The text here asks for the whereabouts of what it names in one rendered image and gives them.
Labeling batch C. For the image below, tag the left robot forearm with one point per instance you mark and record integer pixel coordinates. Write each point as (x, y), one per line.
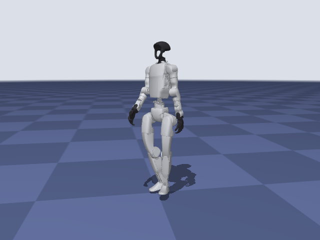
(177, 103)

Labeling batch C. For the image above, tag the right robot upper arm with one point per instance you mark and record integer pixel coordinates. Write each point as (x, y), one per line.
(145, 89)

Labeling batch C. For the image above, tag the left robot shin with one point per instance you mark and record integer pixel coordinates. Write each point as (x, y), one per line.
(166, 168)

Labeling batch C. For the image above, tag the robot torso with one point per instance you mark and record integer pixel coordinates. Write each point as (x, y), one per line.
(159, 86)

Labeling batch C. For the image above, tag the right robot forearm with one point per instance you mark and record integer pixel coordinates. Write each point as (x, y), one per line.
(140, 100)

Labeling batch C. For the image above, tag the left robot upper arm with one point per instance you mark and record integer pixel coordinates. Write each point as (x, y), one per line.
(172, 71)

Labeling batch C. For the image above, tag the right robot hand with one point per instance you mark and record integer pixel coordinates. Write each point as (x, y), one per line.
(132, 114)

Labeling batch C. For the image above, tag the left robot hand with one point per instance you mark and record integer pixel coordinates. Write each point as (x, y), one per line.
(180, 123)

